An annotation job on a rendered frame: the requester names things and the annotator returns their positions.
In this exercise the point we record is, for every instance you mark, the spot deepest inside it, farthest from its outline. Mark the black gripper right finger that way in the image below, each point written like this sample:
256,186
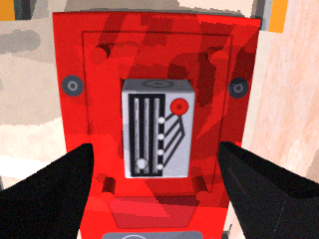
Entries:
270,202

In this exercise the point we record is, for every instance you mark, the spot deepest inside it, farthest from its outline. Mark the grey block with square slot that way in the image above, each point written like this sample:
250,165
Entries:
157,127

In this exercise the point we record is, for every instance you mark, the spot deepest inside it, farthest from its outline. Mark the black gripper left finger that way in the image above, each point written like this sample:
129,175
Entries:
49,204

